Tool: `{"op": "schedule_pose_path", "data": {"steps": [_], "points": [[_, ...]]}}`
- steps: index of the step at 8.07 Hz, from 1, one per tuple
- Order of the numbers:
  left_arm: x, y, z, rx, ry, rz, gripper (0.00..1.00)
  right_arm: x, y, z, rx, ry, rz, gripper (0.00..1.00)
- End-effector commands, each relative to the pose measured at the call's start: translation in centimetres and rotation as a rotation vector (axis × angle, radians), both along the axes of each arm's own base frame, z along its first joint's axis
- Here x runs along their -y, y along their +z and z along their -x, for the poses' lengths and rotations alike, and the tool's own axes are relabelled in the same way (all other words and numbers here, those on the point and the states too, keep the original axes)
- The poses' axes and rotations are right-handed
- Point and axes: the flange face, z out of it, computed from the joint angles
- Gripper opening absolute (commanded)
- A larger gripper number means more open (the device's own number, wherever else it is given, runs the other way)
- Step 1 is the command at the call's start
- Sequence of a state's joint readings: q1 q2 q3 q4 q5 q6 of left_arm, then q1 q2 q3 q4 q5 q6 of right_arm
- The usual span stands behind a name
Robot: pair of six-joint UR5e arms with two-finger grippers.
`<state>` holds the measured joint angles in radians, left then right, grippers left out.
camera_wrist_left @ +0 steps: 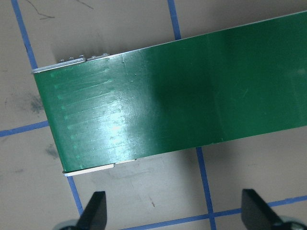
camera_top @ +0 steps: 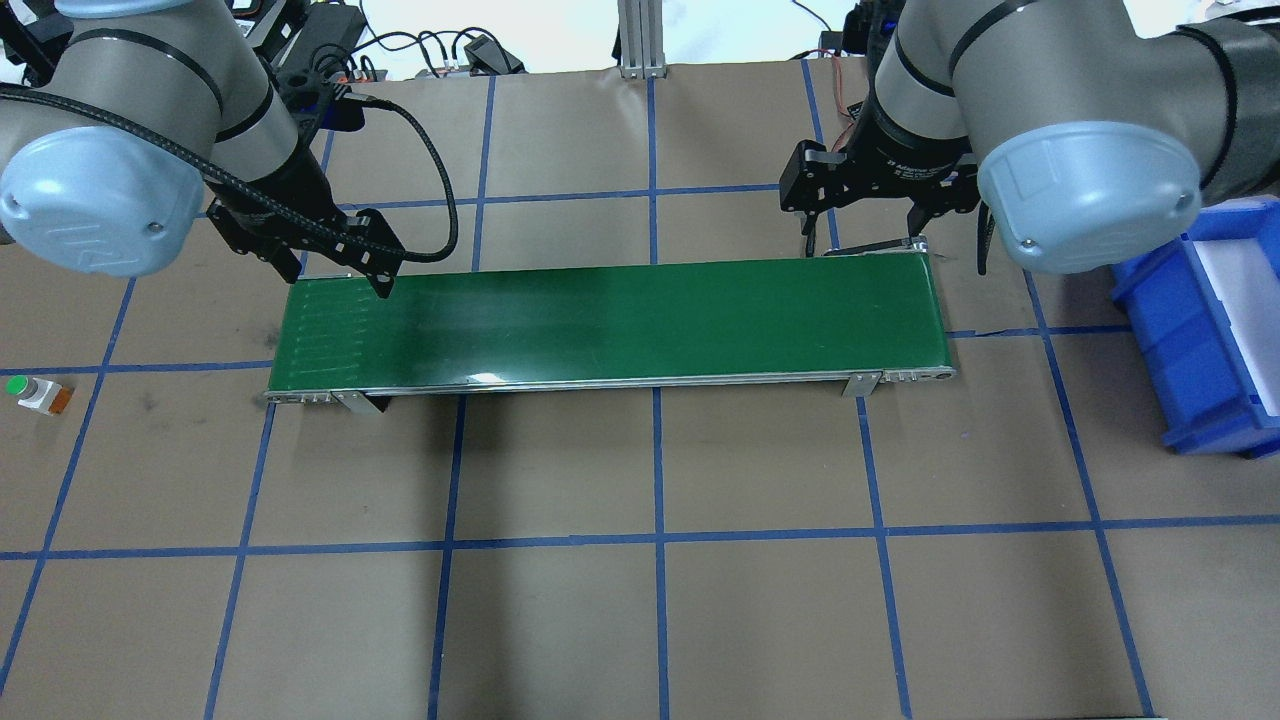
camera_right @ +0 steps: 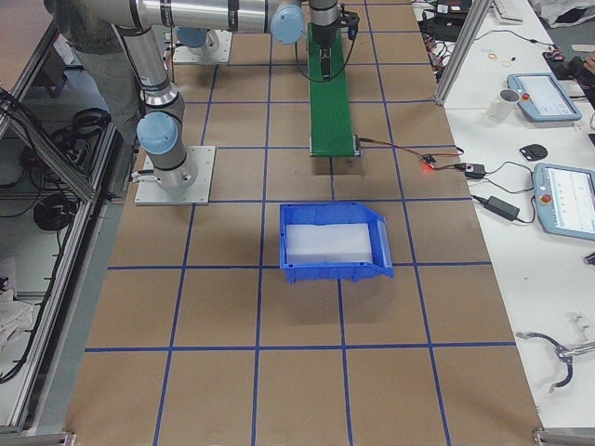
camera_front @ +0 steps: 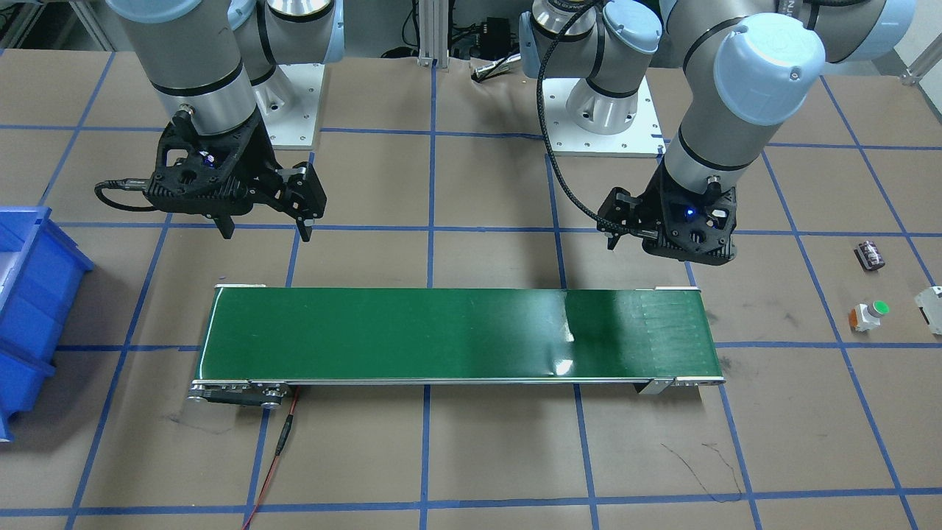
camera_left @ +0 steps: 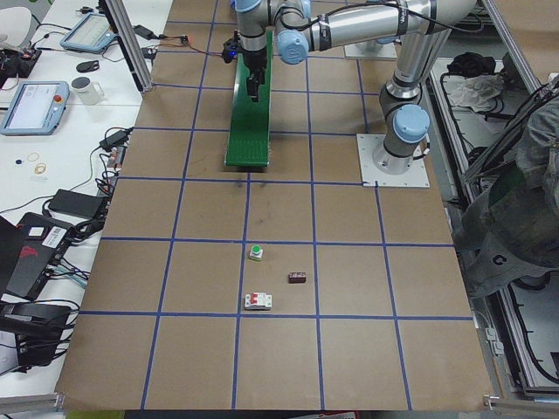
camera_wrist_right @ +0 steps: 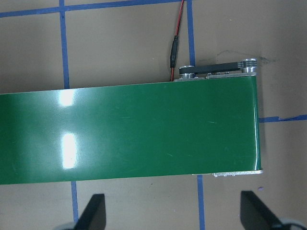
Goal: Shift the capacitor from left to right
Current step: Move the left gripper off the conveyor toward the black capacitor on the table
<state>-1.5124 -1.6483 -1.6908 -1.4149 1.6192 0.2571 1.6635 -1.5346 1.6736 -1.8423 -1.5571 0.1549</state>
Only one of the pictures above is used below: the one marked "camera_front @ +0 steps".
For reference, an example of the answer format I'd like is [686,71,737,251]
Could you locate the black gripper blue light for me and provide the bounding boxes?
[638,163,737,266]

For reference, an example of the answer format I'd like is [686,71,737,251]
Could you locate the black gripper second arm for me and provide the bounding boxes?
[144,110,313,242]

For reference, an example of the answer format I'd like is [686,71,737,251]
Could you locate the brown cylindrical capacitor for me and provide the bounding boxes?
[854,239,886,272]

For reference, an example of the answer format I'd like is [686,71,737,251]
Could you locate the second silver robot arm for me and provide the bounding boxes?
[94,1,343,241]

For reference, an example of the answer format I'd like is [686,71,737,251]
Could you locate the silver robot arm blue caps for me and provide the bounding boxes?
[518,1,916,266]

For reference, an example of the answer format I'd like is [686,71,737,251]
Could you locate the green conveyor belt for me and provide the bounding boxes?
[188,285,726,409]

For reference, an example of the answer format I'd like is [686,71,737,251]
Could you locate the blue plastic bin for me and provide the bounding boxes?
[1,207,93,442]

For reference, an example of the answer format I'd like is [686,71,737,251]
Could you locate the white red circuit breaker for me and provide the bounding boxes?
[914,286,942,336]

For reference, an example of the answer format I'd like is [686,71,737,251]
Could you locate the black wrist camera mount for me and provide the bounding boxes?
[596,187,642,251]
[277,162,327,225]

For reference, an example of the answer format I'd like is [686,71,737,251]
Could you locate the second white arm base plate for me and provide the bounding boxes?
[252,63,325,151]

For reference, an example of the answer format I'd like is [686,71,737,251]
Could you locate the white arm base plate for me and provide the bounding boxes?
[544,77,665,158]

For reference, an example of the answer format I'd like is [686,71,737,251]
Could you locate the green push button switch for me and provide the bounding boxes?
[848,300,890,333]

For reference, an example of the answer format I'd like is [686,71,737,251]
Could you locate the red black power cable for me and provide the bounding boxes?
[241,389,302,529]

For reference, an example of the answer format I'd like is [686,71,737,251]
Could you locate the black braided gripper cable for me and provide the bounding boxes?
[536,0,615,229]

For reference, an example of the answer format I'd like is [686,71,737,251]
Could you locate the aluminium frame post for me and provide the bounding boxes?
[415,0,451,71]

